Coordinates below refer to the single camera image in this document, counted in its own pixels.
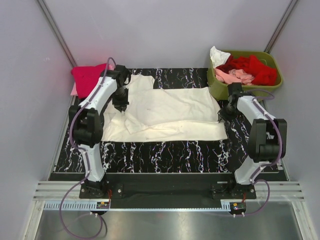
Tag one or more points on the pink cloth in bin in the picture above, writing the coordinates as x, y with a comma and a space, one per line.
234, 76

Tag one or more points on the olive green plastic bin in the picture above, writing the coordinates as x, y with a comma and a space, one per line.
219, 90

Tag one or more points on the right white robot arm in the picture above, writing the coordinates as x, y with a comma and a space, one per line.
267, 138

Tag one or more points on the cream white t shirt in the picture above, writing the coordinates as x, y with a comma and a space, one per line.
163, 115

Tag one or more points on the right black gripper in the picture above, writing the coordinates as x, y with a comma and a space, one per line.
222, 115

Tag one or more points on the dark red cloth in bin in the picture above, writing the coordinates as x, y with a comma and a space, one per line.
227, 66

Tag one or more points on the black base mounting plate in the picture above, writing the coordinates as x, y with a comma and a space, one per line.
163, 191

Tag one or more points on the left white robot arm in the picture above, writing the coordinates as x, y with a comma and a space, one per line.
86, 128

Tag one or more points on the white cloth in bin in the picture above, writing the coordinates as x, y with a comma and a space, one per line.
218, 57

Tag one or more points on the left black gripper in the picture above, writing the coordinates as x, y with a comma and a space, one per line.
121, 105

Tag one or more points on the folded magenta t shirt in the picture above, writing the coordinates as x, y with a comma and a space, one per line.
87, 80

